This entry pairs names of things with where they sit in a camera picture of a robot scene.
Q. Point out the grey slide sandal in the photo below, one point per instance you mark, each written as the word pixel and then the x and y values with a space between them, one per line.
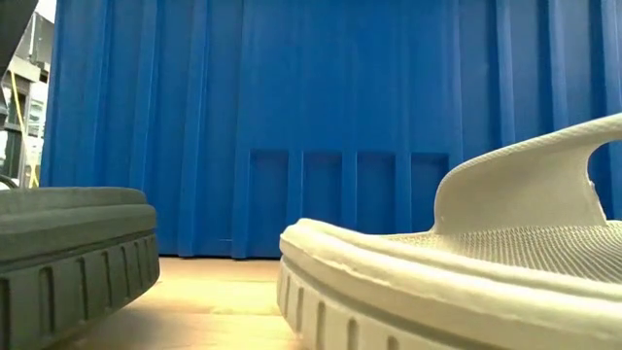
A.
pixel 437 291

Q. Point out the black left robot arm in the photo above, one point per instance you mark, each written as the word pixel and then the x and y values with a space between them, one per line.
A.
pixel 12 24

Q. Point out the blue plastic bin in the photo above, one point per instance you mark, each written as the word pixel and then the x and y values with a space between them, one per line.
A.
pixel 316 97

